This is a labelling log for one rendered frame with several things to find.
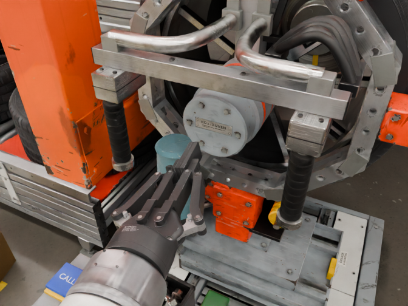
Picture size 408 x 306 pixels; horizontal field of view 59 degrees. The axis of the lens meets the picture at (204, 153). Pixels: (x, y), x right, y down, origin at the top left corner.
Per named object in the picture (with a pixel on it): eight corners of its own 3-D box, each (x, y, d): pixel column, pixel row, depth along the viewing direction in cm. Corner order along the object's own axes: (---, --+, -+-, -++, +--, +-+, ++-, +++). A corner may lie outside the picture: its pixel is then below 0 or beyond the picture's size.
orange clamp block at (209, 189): (218, 159, 99) (212, 182, 105) (206, 176, 94) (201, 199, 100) (241, 170, 98) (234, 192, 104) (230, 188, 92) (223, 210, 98)
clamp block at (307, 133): (331, 127, 56) (339, 96, 53) (319, 159, 50) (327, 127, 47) (299, 119, 58) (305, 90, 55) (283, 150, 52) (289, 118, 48)
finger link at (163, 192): (153, 243, 45) (142, 242, 45) (180, 186, 54) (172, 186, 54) (144, 220, 43) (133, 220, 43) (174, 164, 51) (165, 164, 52)
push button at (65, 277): (91, 278, 85) (89, 272, 84) (70, 303, 80) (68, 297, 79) (68, 266, 88) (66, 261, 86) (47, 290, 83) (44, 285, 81)
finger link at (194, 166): (181, 179, 50) (201, 179, 49) (192, 158, 54) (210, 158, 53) (183, 187, 51) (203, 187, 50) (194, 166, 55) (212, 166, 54)
